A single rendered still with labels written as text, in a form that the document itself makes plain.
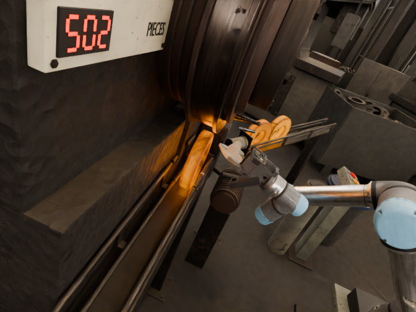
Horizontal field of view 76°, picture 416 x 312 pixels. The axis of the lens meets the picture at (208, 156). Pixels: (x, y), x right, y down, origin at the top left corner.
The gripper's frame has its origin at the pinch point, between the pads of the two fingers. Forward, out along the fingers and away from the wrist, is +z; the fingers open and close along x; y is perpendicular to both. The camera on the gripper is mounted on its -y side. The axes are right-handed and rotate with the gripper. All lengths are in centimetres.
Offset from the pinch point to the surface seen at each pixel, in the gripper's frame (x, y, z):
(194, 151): 20.0, 4.4, 6.7
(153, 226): 34.0, -11.8, 2.7
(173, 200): 23.3, -10.6, 2.3
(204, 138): 15.9, 7.0, 6.7
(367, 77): -407, 57, -140
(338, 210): -50, -9, -76
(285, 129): -49, 6, -22
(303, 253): -50, -45, -87
